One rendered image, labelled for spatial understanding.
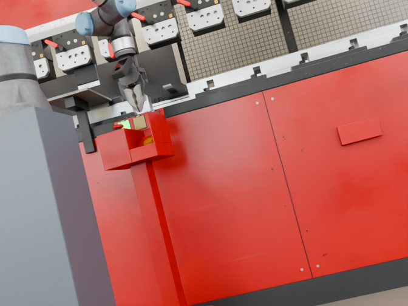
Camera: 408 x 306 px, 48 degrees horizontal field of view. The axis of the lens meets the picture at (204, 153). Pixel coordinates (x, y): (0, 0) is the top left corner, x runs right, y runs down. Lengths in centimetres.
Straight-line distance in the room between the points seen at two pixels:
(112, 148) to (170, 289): 51
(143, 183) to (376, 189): 85
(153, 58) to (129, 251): 115
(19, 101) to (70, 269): 39
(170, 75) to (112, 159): 107
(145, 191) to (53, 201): 60
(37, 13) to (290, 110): 120
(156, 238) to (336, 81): 88
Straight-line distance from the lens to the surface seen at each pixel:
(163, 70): 256
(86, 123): 191
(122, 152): 155
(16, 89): 113
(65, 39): 216
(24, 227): 106
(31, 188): 105
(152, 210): 157
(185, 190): 180
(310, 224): 179
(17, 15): 230
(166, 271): 159
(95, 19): 155
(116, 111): 202
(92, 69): 212
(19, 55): 117
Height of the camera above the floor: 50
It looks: 5 degrees up
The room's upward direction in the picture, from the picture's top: 14 degrees counter-clockwise
